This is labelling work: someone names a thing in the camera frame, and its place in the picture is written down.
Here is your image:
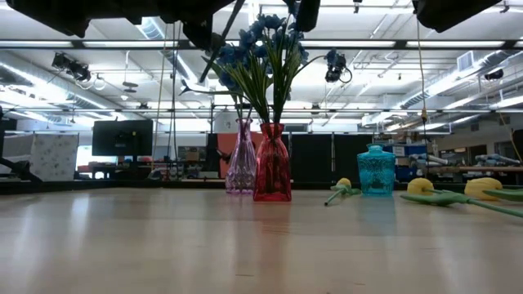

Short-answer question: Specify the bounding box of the black partition panel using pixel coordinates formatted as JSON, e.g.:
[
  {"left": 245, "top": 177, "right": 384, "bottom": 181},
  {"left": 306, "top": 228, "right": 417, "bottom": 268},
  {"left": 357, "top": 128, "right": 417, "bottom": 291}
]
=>
[
  {"left": 288, "top": 133, "right": 334, "bottom": 183},
  {"left": 333, "top": 133, "right": 375, "bottom": 183}
]

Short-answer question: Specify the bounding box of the hanging rope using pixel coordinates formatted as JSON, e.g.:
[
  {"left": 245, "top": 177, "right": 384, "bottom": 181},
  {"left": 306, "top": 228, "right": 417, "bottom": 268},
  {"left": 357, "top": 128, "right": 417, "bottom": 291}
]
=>
[{"left": 150, "top": 24, "right": 169, "bottom": 171}]

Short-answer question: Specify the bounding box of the red glass vase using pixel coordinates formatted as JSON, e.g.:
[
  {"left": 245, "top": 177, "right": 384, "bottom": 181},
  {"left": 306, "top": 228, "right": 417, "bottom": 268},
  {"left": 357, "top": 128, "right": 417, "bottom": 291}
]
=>
[{"left": 253, "top": 122, "right": 293, "bottom": 203}]

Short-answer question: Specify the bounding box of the black monitor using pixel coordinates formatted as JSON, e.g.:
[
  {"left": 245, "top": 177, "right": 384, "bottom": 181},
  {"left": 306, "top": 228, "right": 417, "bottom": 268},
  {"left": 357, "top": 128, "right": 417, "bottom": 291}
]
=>
[{"left": 92, "top": 119, "right": 154, "bottom": 157}]

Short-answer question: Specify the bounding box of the black overhead frame beam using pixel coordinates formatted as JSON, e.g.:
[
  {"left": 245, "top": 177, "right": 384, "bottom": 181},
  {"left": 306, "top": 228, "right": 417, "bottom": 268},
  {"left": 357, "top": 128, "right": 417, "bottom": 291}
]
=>
[{"left": 0, "top": 39, "right": 523, "bottom": 51}]

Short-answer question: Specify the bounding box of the teal glass vase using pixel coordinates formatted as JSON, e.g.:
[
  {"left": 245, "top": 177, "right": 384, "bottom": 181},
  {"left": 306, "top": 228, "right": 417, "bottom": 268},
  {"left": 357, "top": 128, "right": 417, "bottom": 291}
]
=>
[{"left": 356, "top": 143, "right": 396, "bottom": 197}]

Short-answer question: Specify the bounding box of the white patterned partition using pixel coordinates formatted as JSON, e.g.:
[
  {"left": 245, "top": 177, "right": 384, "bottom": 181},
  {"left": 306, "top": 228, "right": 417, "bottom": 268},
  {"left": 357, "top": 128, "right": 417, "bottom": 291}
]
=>
[{"left": 30, "top": 133, "right": 80, "bottom": 182}]

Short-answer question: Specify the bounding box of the hanging black cable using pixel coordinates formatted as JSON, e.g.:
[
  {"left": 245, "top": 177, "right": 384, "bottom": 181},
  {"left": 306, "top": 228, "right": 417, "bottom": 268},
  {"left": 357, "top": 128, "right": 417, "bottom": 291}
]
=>
[{"left": 169, "top": 22, "right": 180, "bottom": 180}]

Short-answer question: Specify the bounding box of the pink glass vase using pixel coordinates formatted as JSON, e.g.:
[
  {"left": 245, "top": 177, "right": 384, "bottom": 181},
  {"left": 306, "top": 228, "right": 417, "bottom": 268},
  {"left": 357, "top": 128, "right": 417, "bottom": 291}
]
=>
[{"left": 225, "top": 118, "right": 258, "bottom": 195}]

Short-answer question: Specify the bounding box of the hanging cable with connector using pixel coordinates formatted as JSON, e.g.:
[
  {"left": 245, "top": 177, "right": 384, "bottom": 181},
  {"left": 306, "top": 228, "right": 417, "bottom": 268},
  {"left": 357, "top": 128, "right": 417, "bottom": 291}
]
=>
[{"left": 415, "top": 18, "right": 429, "bottom": 143}]

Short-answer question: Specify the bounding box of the thin black overhead beam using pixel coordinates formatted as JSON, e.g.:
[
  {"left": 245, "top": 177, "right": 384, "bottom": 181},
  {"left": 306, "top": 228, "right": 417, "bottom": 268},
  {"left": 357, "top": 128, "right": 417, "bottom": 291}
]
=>
[{"left": 0, "top": 107, "right": 523, "bottom": 115}]

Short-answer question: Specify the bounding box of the yellow artificial tulip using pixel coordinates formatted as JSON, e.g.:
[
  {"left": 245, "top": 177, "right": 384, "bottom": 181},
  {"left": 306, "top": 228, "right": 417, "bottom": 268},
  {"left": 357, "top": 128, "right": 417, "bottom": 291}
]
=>
[
  {"left": 399, "top": 177, "right": 523, "bottom": 219},
  {"left": 324, "top": 177, "right": 363, "bottom": 207},
  {"left": 464, "top": 176, "right": 523, "bottom": 203}
]

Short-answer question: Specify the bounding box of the blue storage bin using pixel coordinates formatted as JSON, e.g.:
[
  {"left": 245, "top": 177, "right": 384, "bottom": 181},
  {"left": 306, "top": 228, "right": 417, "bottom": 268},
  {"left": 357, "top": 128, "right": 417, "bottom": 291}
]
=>
[{"left": 383, "top": 142, "right": 430, "bottom": 183}]

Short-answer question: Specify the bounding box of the red partition panel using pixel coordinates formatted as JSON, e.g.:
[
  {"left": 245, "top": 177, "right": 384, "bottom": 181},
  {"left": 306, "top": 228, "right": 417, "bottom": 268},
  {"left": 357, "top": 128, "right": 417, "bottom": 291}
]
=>
[{"left": 216, "top": 131, "right": 262, "bottom": 179}]

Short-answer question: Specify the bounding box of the distant wooden table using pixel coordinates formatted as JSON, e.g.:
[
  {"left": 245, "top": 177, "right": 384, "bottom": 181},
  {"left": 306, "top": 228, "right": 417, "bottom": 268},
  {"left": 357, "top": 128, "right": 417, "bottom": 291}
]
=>
[{"left": 428, "top": 164, "right": 523, "bottom": 174}]

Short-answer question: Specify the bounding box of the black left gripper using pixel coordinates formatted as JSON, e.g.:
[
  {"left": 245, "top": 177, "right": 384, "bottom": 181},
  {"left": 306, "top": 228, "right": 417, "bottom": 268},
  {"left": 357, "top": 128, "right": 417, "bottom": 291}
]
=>
[{"left": 157, "top": 0, "right": 322, "bottom": 83}]

